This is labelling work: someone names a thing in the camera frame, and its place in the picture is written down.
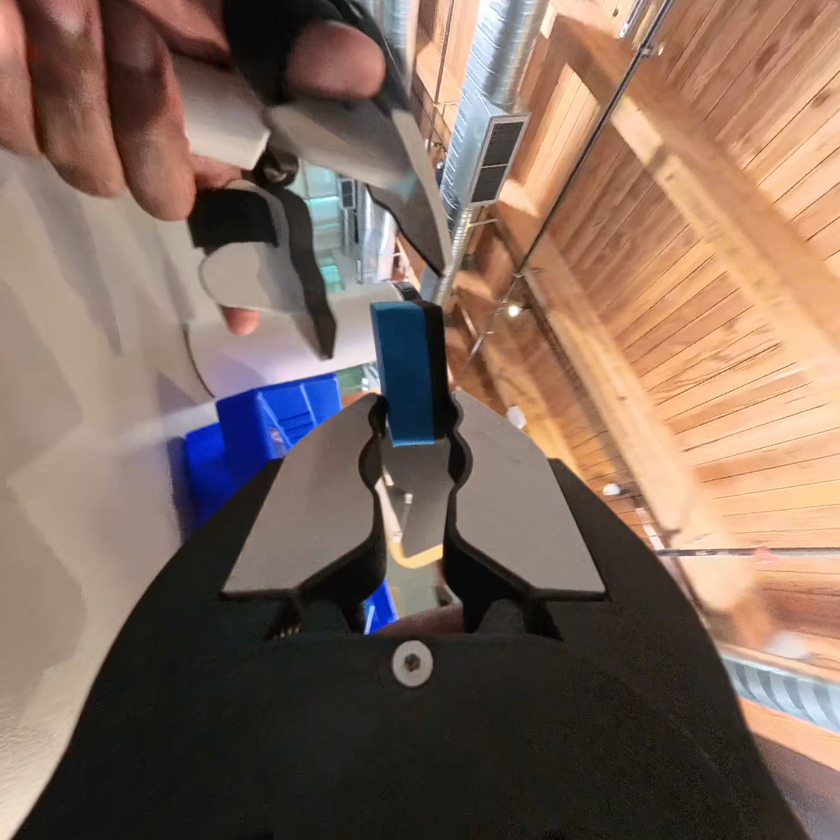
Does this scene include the white bottle black cap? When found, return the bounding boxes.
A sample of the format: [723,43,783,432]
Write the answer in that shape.
[185,281,424,403]

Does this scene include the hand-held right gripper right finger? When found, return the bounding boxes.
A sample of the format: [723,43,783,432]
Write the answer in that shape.
[444,391,607,601]

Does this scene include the silver ventilation duct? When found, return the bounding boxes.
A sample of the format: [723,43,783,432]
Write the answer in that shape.
[420,0,552,309]

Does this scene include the blue plastic bin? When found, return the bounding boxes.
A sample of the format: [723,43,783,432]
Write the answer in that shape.
[167,373,399,636]

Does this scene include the silver vent grille box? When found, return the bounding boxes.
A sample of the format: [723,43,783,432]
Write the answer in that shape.
[467,115,531,207]

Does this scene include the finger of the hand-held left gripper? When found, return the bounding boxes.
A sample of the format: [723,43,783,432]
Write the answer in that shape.
[269,97,455,278]
[198,193,338,361]

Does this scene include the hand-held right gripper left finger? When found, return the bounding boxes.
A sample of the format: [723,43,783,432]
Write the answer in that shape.
[220,392,388,634]

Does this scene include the person's left hand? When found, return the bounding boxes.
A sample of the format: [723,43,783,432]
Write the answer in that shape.
[0,0,388,337]

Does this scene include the blue whiteboard eraser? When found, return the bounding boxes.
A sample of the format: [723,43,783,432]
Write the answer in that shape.
[369,301,448,448]

